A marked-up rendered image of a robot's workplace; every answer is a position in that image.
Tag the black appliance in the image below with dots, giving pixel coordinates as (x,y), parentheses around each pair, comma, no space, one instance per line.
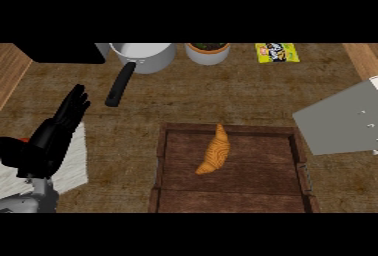
(60,52)

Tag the orange curved eggplant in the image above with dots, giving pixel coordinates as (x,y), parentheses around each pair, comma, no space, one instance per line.
(216,151)

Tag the yellow snack bag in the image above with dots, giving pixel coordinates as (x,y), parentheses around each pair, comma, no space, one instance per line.
(277,52)

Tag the dark brown wooden tray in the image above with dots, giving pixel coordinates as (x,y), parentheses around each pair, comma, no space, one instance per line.
(246,186)

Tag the grey flat shelf panel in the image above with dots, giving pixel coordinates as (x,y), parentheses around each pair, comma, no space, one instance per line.
(340,123)

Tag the white plant pot orange rim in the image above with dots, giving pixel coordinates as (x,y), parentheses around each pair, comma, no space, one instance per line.
(207,56)

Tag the pale wooden panel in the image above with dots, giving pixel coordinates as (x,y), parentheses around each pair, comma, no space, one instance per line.
(365,58)
(9,71)

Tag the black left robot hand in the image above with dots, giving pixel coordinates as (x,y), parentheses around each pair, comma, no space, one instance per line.
(49,140)

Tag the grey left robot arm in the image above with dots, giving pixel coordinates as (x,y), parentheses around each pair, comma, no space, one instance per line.
(43,197)

